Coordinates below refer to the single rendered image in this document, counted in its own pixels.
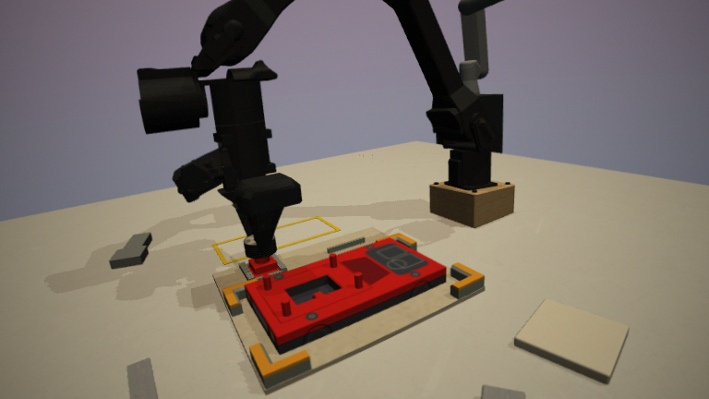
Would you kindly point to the red rectangular base plate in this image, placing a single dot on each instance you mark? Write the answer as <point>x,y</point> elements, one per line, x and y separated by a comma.
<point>322,297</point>

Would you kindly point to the yellow rectangular outline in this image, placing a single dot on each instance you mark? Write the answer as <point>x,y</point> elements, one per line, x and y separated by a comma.
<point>224,261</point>

